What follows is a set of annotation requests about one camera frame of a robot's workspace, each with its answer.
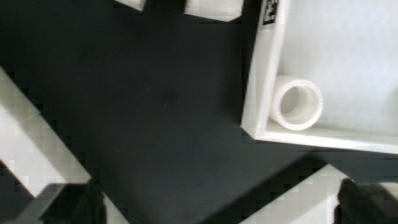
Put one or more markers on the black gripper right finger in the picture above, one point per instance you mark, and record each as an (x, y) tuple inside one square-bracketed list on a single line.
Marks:
[(366, 203)]

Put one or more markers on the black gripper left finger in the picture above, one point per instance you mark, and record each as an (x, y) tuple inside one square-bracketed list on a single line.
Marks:
[(69, 204)]

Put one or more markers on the white square tabletop part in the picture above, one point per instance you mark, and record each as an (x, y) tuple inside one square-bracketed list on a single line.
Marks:
[(321, 87)]

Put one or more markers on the white L-shaped obstacle fence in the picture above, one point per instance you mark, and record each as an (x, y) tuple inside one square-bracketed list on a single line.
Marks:
[(34, 152)]

